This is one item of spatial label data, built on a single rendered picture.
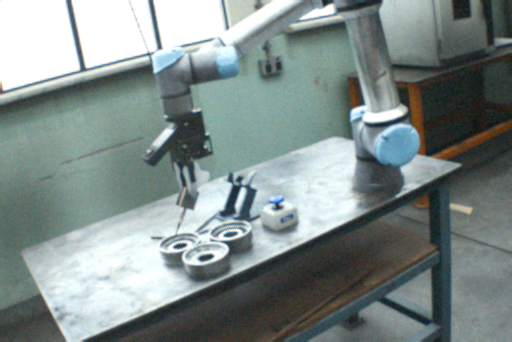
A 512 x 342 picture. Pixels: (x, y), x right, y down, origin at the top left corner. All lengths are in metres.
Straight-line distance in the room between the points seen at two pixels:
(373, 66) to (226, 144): 1.93
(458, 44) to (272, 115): 1.20
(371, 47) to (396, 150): 0.26
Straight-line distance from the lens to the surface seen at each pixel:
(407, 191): 1.52
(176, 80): 1.26
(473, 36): 3.50
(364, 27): 1.31
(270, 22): 1.39
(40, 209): 2.85
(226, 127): 3.14
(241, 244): 1.30
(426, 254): 1.72
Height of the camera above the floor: 1.38
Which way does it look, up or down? 19 degrees down
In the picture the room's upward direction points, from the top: 10 degrees counter-clockwise
